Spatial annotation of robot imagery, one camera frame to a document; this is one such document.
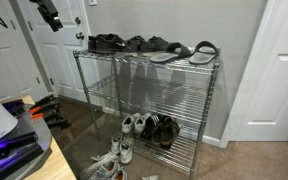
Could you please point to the long black mounting bar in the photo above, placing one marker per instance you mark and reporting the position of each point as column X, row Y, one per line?
column 14, row 150

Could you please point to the grey orange running shoe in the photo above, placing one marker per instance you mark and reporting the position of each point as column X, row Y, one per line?
column 97, row 166
column 115, row 173

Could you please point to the small white sneaker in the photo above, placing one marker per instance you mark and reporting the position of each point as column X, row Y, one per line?
column 126, row 151
column 116, row 144

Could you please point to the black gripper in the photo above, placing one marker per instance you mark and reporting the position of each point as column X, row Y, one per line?
column 45, row 8

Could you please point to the white light switch plate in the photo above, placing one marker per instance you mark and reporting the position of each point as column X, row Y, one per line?
column 93, row 2

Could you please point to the grey Puma sneaker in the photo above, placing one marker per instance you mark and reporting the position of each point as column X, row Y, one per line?
column 159, row 43
column 133, row 44

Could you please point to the white panel door with knob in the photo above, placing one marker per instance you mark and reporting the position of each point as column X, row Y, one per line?
column 60, row 60

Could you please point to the white crumpled shoe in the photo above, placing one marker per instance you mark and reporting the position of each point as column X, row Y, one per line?
column 150, row 178

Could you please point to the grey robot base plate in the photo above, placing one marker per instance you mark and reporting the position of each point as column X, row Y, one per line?
column 40, row 128

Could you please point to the black grey slide sandal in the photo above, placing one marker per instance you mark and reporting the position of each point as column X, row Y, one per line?
column 204, row 55
column 175, row 50

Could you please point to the metal door knob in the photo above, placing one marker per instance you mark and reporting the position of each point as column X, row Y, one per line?
column 80, row 36

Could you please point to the black Nike sneaker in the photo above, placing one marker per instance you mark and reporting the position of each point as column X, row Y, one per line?
column 91, row 44
column 109, row 43

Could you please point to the black orange bar clamp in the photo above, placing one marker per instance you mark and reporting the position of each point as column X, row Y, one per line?
column 44, row 101
column 55, row 120

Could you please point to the brown sandal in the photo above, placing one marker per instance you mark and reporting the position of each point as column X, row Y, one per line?
column 169, row 135
column 157, row 133

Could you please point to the white panel closet door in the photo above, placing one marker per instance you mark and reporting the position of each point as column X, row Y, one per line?
column 10, row 60

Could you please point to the metal deadbolt lock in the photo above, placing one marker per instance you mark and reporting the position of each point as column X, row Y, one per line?
column 78, row 20

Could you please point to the black striped slide sandal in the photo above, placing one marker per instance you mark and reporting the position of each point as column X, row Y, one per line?
column 149, row 126

